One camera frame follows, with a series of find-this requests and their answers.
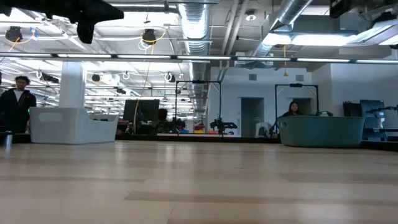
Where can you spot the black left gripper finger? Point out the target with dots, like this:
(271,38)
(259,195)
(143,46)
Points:
(96,14)

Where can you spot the white plastic bin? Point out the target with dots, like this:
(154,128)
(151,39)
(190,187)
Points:
(68,127)

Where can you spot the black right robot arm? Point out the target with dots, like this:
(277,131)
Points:
(340,7)

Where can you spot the background black robot arm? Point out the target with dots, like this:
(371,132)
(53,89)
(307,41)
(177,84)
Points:
(177,124)
(222,126)

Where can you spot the long light bar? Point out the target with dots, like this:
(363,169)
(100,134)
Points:
(140,56)

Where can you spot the white pillar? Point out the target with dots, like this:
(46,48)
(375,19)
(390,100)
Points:
(72,84)

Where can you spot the person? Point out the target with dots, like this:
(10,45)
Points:
(15,105)
(293,109)
(162,114)

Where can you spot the black monitor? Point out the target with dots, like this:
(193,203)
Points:
(141,110)

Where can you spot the grey door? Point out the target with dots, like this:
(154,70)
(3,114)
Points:
(252,115)

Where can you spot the white chair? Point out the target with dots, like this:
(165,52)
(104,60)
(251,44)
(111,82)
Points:
(261,129)

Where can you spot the teal plastic bin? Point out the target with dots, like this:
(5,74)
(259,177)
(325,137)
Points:
(320,132)

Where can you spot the dark screen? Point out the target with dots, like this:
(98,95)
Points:
(371,109)

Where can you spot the silver ventilation duct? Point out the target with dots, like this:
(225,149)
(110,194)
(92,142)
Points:
(194,28)

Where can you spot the black gantry frame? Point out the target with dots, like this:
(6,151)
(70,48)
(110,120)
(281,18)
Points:
(295,85)
(199,81)

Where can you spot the black table frame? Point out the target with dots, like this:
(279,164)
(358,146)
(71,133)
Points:
(149,137)

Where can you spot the silver metal post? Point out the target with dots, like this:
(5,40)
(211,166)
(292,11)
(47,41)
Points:
(8,140)

